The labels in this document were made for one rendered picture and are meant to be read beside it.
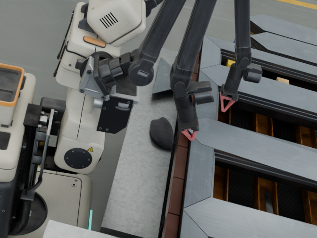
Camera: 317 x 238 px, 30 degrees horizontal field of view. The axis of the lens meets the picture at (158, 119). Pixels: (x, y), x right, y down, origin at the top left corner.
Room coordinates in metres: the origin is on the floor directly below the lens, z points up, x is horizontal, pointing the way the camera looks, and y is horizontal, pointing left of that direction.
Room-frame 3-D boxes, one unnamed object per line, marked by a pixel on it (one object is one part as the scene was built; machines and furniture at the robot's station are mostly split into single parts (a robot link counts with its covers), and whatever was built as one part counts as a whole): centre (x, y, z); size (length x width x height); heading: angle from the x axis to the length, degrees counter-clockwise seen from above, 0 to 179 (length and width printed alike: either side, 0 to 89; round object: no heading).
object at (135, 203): (2.05, 0.02, 0.67); 1.30 x 0.20 x 0.03; 4
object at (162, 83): (2.40, 0.01, 0.70); 0.39 x 0.12 x 0.04; 4
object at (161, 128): (1.99, -0.03, 0.70); 0.20 x 0.10 x 0.03; 15
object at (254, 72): (2.09, -0.28, 1.06); 0.12 x 0.09 x 0.12; 103
